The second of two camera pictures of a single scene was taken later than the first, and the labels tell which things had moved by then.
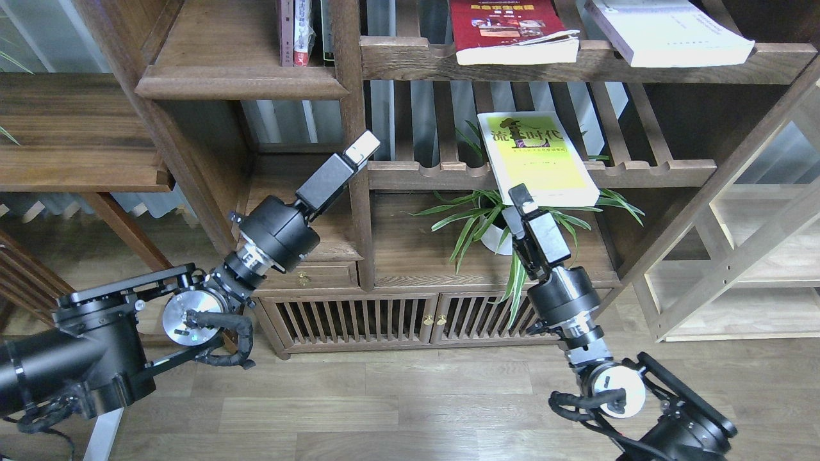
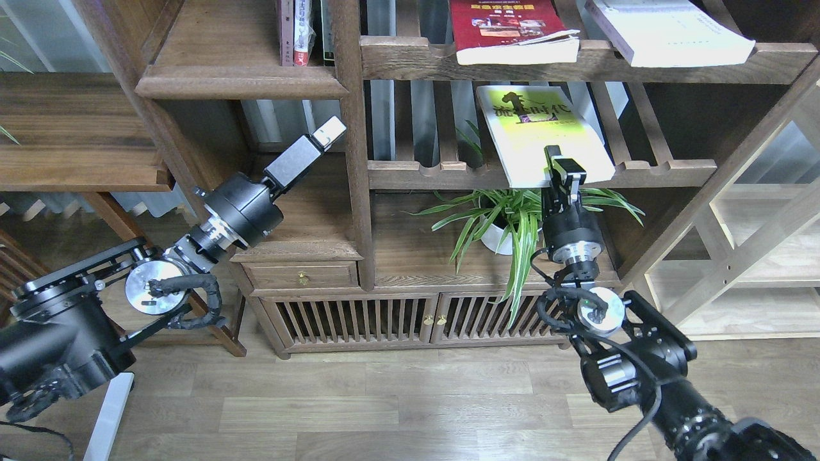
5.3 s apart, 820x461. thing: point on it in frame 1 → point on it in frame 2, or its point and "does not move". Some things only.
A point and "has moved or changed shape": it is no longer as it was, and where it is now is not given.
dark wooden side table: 79,133 does not move
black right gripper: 564,296 → 573,234
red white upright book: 304,32 does not move
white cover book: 669,32 does not move
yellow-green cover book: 536,148 has moved or changed shape
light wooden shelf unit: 741,261 does not move
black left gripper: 279,232 → 242,209
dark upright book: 327,27 does not move
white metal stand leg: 103,436 does not move
